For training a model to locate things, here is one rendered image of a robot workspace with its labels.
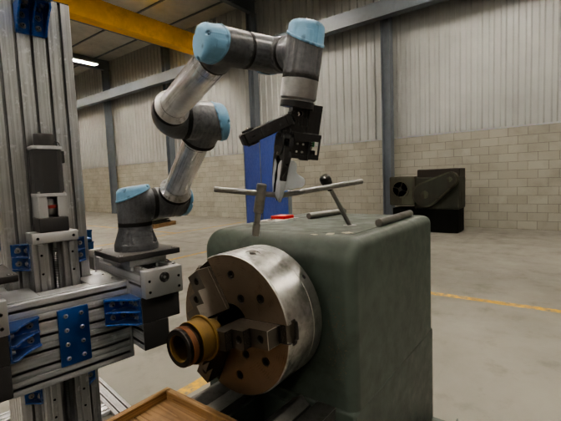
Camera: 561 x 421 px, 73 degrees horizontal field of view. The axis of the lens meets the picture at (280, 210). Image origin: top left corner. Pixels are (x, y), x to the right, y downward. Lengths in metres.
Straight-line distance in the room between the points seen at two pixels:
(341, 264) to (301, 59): 0.43
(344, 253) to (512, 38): 10.43
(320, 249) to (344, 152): 11.09
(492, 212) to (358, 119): 4.45
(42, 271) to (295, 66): 1.04
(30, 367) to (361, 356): 0.95
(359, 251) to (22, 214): 1.10
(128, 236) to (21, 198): 0.35
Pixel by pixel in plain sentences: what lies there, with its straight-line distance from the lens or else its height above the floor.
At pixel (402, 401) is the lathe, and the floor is 0.75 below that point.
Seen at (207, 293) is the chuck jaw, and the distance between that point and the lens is 0.85.
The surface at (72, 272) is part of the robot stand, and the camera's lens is 1.47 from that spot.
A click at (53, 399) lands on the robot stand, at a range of 1.58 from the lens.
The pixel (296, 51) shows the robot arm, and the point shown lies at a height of 1.64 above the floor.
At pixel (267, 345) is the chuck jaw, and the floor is 1.08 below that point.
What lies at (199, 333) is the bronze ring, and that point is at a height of 1.11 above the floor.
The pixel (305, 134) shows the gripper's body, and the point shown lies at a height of 1.48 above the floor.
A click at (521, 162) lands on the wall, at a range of 10.62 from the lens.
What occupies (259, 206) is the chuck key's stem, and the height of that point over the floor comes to 1.34.
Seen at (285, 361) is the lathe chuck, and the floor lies 1.03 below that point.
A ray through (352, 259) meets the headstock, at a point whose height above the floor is 1.21.
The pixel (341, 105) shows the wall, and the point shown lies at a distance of 12.18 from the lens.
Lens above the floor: 1.39
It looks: 5 degrees down
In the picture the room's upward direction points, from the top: 2 degrees counter-clockwise
